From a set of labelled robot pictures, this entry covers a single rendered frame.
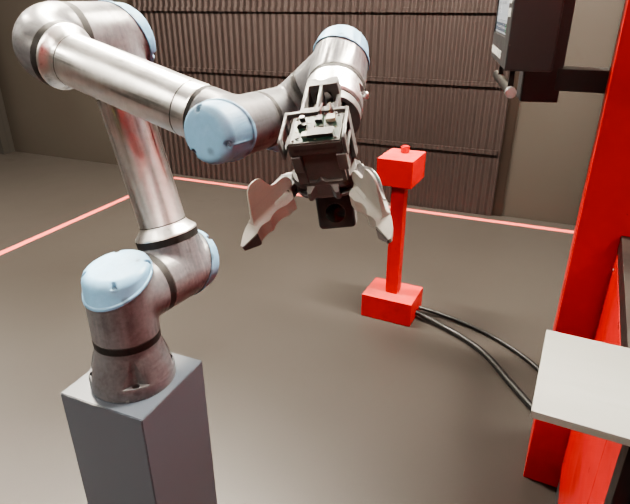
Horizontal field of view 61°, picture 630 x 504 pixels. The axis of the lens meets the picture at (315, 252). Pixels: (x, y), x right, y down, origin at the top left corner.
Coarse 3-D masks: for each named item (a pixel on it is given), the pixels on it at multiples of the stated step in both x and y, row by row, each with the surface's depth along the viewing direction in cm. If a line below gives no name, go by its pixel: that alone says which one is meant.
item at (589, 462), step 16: (608, 288) 139; (608, 304) 131; (608, 320) 125; (608, 336) 119; (576, 432) 144; (576, 448) 136; (592, 448) 108; (608, 448) 89; (576, 464) 129; (592, 464) 103; (608, 464) 86; (560, 480) 161; (576, 480) 123; (592, 480) 99; (608, 480) 83; (560, 496) 151; (576, 496) 117; (592, 496) 95
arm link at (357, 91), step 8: (320, 72) 64; (328, 72) 64; (336, 72) 64; (344, 72) 64; (352, 72) 65; (344, 80) 63; (352, 80) 64; (360, 80) 66; (344, 88) 62; (352, 88) 63; (360, 88) 66; (328, 96) 63; (360, 96) 64; (368, 96) 65; (360, 104) 64
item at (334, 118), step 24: (312, 96) 61; (336, 96) 60; (288, 120) 58; (312, 120) 56; (336, 120) 56; (360, 120) 64; (288, 144) 55; (312, 144) 54; (336, 144) 54; (312, 168) 57; (336, 168) 57; (312, 192) 59; (336, 192) 58
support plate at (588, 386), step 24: (552, 336) 71; (576, 336) 71; (552, 360) 67; (576, 360) 67; (600, 360) 67; (624, 360) 67; (552, 384) 62; (576, 384) 62; (600, 384) 62; (624, 384) 62; (552, 408) 59; (576, 408) 59; (600, 408) 59; (624, 408) 59; (600, 432) 56; (624, 432) 55
